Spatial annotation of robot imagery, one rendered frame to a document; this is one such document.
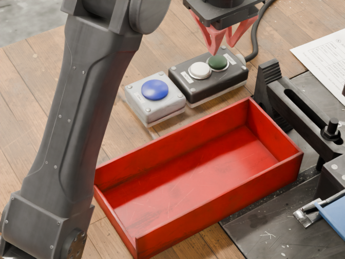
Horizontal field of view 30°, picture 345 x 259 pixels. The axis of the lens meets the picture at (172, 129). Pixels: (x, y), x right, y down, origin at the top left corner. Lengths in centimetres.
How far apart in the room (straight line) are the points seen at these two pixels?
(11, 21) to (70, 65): 197
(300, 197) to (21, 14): 189
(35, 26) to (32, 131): 161
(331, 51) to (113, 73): 54
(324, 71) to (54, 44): 44
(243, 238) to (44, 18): 186
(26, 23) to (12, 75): 153
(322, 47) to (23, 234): 61
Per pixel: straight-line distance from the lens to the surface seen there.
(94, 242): 83
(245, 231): 84
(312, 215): 76
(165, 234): 78
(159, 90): 94
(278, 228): 85
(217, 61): 98
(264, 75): 91
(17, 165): 92
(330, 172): 81
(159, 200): 85
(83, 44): 61
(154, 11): 61
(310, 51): 108
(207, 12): 88
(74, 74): 62
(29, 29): 254
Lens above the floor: 161
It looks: 49 degrees down
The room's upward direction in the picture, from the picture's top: 1 degrees clockwise
